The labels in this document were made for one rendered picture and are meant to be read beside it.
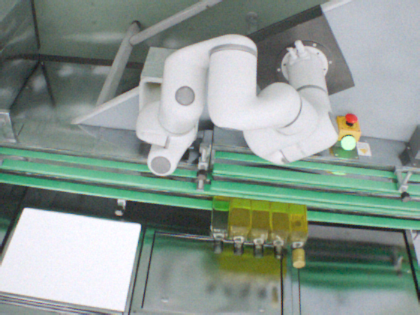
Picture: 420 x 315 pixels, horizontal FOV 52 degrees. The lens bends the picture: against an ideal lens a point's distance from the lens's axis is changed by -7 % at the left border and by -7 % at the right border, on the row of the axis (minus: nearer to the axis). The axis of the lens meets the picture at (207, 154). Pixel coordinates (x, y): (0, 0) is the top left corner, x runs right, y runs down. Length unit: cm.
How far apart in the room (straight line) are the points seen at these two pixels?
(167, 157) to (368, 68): 64
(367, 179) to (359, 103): 23
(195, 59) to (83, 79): 130
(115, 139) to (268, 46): 58
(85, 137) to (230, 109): 82
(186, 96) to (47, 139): 77
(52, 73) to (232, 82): 151
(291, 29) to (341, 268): 79
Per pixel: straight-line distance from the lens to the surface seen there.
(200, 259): 144
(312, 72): 116
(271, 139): 94
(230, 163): 134
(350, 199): 145
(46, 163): 149
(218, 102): 78
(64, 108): 199
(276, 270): 146
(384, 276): 161
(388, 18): 131
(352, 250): 162
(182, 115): 86
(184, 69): 87
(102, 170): 144
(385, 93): 145
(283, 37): 122
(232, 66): 80
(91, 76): 215
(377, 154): 149
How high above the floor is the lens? 187
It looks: 46 degrees down
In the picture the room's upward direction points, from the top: 174 degrees counter-clockwise
